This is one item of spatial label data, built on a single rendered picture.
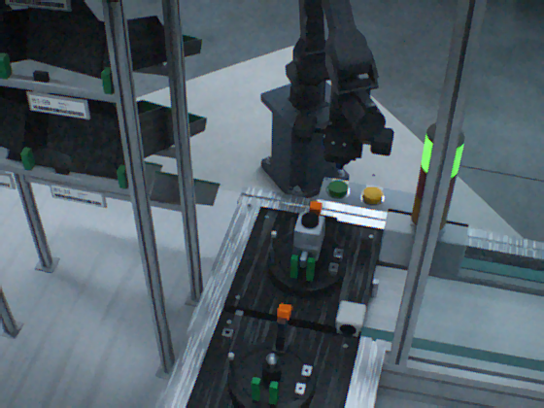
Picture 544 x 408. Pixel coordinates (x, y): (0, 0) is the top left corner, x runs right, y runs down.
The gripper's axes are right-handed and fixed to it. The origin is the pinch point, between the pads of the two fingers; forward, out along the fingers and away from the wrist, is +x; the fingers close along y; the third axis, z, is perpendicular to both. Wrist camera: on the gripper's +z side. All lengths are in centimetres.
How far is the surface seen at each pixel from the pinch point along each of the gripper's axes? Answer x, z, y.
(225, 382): 8.9, 48.1, -9.9
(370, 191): 8.6, -0.4, 6.4
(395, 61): 105, -192, 2
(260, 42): 106, -192, -62
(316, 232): -2.7, 23.3, -0.6
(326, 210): 10.3, 4.9, -1.3
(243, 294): 8.8, 30.0, -11.6
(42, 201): 20, 7, -63
